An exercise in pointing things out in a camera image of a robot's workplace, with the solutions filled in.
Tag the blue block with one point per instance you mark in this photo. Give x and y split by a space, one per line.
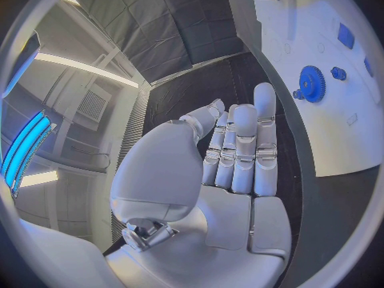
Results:
346 36

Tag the blue gear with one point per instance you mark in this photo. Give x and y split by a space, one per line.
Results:
312 84

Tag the small blue peg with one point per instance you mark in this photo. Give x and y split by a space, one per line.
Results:
297 94

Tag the white task board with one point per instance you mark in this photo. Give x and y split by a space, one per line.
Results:
333 96

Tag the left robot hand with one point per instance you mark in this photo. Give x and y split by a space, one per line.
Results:
192 220

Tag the glowing light bar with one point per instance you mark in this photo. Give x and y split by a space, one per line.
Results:
24 148

